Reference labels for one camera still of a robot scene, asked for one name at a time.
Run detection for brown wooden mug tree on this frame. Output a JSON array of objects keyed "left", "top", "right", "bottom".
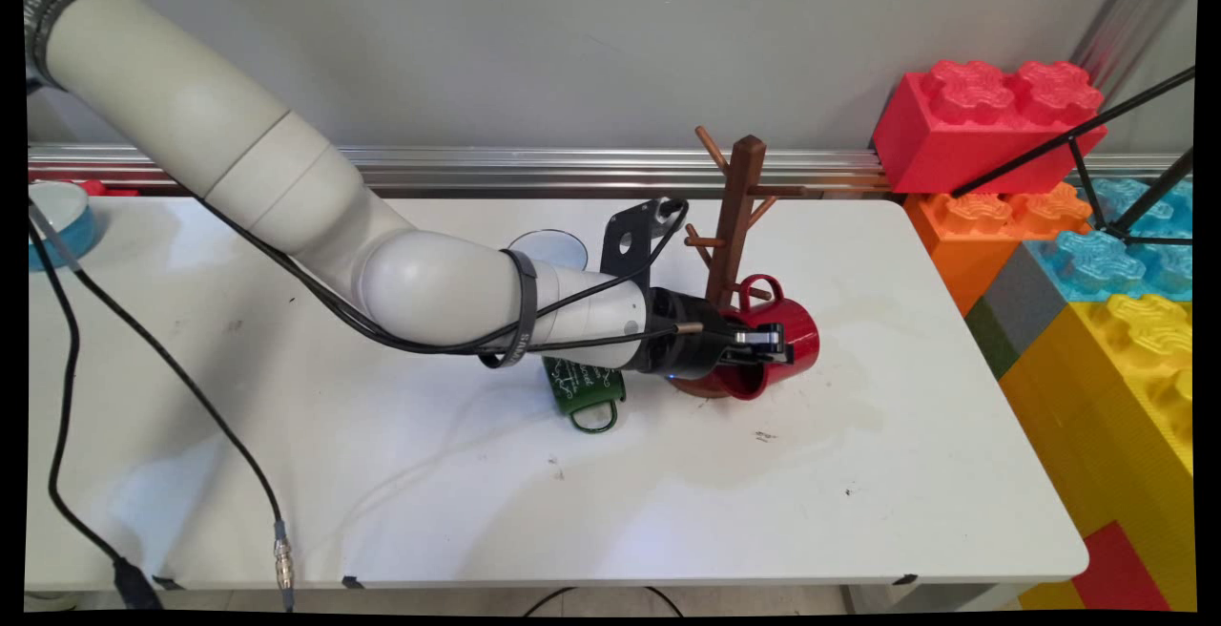
[{"left": 668, "top": 127, "right": 807, "bottom": 400}]

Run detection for giant red toy brick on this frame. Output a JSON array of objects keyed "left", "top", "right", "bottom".
[{"left": 873, "top": 61, "right": 1109, "bottom": 198}]

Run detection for thick black cable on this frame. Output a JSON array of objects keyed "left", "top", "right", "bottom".
[{"left": 29, "top": 220, "right": 163, "bottom": 610}]

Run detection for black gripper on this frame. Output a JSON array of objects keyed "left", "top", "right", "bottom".
[{"left": 637, "top": 287, "right": 796, "bottom": 381}]

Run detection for white enamel mug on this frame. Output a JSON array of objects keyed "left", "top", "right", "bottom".
[{"left": 508, "top": 228, "right": 590, "bottom": 272}]

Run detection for blue bowl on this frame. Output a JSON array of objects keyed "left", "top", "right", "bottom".
[{"left": 29, "top": 180, "right": 96, "bottom": 272}]

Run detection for giant dark green toy brick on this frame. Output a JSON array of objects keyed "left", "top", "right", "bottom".
[{"left": 963, "top": 298, "right": 1020, "bottom": 381}]

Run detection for black cable with brass plug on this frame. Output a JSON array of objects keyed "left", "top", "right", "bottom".
[{"left": 315, "top": 273, "right": 705, "bottom": 357}]

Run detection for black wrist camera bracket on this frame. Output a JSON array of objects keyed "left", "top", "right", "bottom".
[{"left": 601, "top": 197, "right": 690, "bottom": 288}]

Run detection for red brick in yellow stack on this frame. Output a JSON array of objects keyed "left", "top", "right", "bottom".
[{"left": 1070, "top": 521, "right": 1169, "bottom": 613}]

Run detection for giant orange toy brick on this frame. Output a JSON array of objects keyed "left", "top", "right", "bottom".
[{"left": 904, "top": 184, "right": 1093, "bottom": 317}]

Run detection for slanted aluminium profile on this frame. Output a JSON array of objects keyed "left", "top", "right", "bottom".
[{"left": 1068, "top": 0, "right": 1198, "bottom": 83}]

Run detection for red speckled mug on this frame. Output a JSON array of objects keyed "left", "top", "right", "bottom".
[{"left": 711, "top": 273, "right": 821, "bottom": 402}]

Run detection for giant yellow toy brick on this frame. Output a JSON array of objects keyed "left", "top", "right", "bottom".
[{"left": 999, "top": 294, "right": 1195, "bottom": 613}]

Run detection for black tripod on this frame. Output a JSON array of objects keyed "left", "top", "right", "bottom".
[{"left": 951, "top": 68, "right": 1196, "bottom": 250}]

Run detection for giant blue toy brick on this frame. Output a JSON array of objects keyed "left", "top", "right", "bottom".
[{"left": 1025, "top": 177, "right": 1193, "bottom": 305}]

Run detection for green enamel mug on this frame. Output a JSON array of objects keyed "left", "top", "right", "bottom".
[{"left": 542, "top": 357, "right": 629, "bottom": 434}]

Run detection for black cable with silver connector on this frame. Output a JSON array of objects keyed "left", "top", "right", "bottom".
[{"left": 29, "top": 206, "right": 297, "bottom": 613}]

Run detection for giant grey toy brick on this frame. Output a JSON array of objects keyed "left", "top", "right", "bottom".
[{"left": 981, "top": 242, "right": 1069, "bottom": 357}]

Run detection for thin black camera cable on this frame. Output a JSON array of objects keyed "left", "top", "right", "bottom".
[{"left": 186, "top": 192, "right": 690, "bottom": 357}]

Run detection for horizontal aluminium rail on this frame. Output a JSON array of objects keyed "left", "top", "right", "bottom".
[{"left": 29, "top": 142, "right": 1193, "bottom": 199}]

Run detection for black cable under table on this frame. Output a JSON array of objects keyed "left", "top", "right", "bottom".
[{"left": 523, "top": 585, "right": 684, "bottom": 617}]

